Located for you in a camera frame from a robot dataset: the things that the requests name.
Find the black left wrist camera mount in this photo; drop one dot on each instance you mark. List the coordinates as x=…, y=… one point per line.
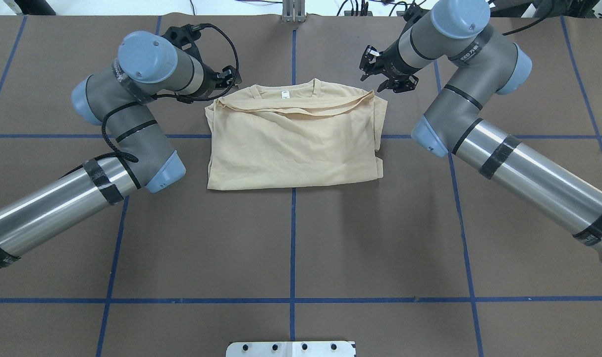
x=185, y=38

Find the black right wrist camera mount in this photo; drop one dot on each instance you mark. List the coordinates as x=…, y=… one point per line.
x=413, y=14

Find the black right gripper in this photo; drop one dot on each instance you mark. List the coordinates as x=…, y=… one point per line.
x=390, y=62

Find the beige long-sleeve printed shirt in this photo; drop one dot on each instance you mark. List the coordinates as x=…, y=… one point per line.
x=311, y=134

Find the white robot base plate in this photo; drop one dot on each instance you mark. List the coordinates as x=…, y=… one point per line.
x=292, y=349

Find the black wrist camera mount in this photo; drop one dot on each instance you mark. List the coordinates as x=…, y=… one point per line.
x=185, y=38
x=413, y=14

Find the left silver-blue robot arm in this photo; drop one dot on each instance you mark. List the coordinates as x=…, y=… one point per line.
x=147, y=67

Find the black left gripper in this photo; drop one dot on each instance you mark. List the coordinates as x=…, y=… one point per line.
x=210, y=83

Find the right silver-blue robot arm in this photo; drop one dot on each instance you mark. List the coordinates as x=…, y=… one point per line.
x=487, y=64

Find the dark equipment box top right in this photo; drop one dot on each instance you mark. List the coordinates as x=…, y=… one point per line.
x=549, y=8

